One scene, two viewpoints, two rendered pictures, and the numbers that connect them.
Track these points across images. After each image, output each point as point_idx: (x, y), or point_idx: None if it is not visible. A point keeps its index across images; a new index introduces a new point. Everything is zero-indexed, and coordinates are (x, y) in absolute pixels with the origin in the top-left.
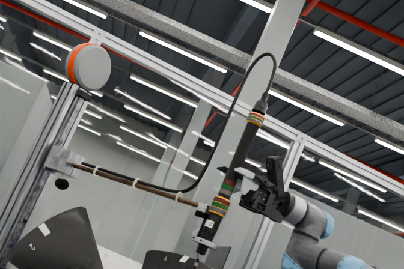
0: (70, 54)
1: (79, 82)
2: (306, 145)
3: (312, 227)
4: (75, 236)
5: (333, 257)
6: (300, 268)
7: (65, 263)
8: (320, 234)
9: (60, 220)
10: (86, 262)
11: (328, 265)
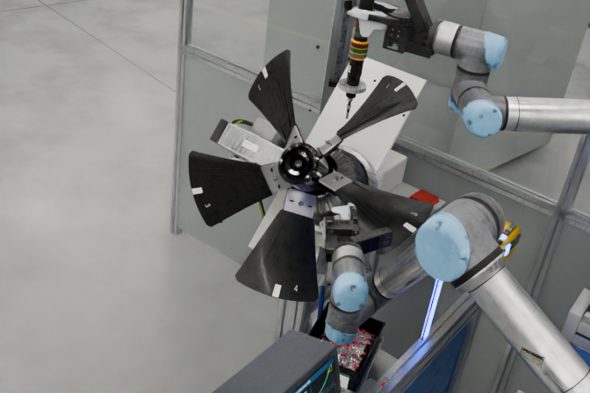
0: None
1: None
2: None
3: (466, 60)
4: (279, 78)
5: (464, 101)
6: (456, 107)
7: (275, 103)
8: (482, 67)
9: (273, 64)
10: (284, 103)
11: (460, 110)
